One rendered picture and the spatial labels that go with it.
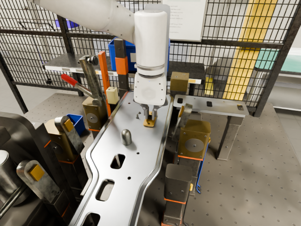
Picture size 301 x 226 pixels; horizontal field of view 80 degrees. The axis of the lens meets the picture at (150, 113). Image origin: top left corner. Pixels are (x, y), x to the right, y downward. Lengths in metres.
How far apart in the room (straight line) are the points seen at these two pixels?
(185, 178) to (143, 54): 0.34
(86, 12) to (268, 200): 0.89
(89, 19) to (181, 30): 0.69
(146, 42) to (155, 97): 0.17
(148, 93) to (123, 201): 0.31
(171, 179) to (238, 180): 0.48
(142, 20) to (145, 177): 0.39
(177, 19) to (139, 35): 0.58
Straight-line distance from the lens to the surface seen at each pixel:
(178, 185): 0.52
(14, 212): 0.58
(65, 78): 0.69
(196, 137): 0.57
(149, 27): 0.48
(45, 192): 0.50
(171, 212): 0.67
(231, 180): 0.92
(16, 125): 0.45
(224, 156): 0.96
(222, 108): 0.77
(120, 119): 0.67
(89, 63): 0.62
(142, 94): 0.57
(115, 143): 0.58
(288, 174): 1.07
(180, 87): 0.83
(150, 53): 0.50
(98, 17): 0.45
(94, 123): 0.72
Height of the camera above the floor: 1.40
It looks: 36 degrees down
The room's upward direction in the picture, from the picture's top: straight up
